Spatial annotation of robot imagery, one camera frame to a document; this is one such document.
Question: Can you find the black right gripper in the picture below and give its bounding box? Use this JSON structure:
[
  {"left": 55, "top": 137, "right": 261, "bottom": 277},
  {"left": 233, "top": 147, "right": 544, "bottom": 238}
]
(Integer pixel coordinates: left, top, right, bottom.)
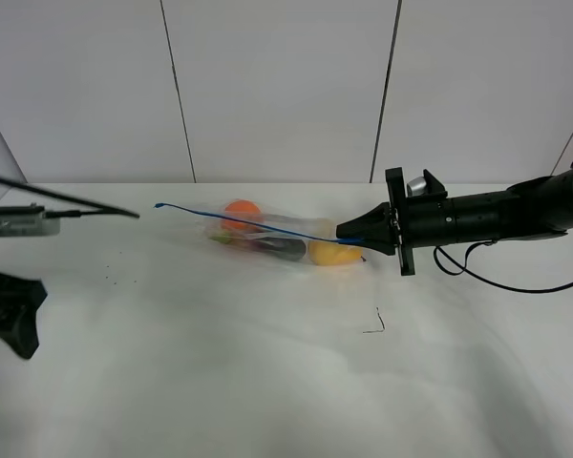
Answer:
[{"left": 336, "top": 167, "right": 448, "bottom": 276}]

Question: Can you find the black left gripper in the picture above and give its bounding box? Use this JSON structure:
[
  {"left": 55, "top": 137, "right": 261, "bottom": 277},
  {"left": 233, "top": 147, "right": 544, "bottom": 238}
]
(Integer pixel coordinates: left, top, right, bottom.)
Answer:
[{"left": 0, "top": 273, "right": 47, "bottom": 359}]

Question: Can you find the clear zip bag blue zipper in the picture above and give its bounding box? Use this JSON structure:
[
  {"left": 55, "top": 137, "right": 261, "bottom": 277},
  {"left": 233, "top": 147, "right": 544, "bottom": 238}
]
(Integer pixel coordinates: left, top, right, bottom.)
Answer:
[{"left": 154, "top": 199, "right": 366, "bottom": 266}]

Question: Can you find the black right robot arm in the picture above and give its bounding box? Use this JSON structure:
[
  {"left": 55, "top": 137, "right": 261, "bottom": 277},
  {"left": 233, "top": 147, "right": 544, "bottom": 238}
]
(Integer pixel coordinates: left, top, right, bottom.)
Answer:
[{"left": 336, "top": 163, "right": 573, "bottom": 276}]

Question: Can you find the yellow toy pear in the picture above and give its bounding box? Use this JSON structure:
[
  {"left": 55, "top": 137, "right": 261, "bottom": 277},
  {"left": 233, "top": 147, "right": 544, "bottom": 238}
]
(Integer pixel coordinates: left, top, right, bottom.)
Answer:
[{"left": 308, "top": 240, "right": 363, "bottom": 266}]

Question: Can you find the purple toy eggplant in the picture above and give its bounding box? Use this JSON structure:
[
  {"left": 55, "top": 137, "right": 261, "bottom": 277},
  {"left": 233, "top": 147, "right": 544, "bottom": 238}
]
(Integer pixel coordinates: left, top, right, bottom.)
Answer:
[{"left": 209, "top": 233, "right": 308, "bottom": 261}]

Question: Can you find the orange toy fruit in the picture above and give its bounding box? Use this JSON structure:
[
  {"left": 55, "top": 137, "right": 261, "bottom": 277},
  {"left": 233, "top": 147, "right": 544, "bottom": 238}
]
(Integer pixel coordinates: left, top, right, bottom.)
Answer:
[{"left": 221, "top": 199, "right": 263, "bottom": 231}]

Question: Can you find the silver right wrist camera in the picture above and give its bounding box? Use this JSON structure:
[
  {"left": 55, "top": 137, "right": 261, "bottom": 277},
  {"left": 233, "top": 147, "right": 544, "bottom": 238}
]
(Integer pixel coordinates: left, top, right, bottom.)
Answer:
[{"left": 406, "top": 177, "right": 430, "bottom": 198}]

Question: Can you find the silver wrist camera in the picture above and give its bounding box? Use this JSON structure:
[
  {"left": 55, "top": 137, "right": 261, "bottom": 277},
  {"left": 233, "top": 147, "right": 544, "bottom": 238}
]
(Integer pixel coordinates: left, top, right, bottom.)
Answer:
[
  {"left": 406, "top": 177, "right": 430, "bottom": 198},
  {"left": 0, "top": 204, "right": 60, "bottom": 238}
]

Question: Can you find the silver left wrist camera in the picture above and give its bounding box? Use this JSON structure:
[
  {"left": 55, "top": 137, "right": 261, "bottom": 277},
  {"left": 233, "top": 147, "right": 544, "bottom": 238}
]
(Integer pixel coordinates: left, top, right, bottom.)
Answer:
[{"left": 0, "top": 204, "right": 60, "bottom": 238}]

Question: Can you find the black left camera cable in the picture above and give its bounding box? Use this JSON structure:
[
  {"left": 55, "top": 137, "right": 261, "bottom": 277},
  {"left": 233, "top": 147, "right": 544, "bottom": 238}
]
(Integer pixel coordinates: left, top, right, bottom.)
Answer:
[{"left": 0, "top": 170, "right": 141, "bottom": 220}]

